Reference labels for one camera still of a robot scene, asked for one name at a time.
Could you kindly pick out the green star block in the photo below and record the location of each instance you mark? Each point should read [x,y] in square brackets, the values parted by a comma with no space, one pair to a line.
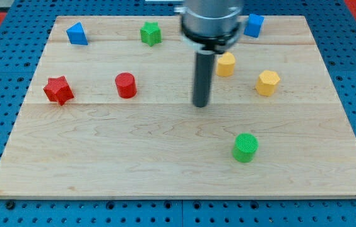
[151,33]

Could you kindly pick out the yellow heart block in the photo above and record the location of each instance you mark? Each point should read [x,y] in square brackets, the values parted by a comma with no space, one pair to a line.
[226,65]

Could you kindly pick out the red star block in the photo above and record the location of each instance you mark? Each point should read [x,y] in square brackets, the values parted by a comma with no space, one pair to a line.
[58,90]

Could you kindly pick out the red cylinder block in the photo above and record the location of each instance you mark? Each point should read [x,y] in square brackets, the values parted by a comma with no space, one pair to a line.
[126,85]

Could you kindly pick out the blue triangle block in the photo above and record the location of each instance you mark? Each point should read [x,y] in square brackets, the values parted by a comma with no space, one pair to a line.
[76,34]

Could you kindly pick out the wooden board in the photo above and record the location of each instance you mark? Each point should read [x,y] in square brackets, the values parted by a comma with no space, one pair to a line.
[157,145]

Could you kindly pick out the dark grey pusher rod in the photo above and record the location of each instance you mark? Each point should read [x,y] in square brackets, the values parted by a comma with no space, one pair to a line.
[203,70]

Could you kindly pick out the green cylinder block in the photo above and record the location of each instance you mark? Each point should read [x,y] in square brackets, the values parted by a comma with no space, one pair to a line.
[245,147]

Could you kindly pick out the yellow hexagon block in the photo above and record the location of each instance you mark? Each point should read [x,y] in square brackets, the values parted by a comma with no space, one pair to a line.
[267,83]

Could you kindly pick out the blue cube block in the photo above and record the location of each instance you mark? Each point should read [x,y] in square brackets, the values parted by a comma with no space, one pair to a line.
[254,25]

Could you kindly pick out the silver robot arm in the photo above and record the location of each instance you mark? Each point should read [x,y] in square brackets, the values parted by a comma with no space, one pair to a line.
[210,27]

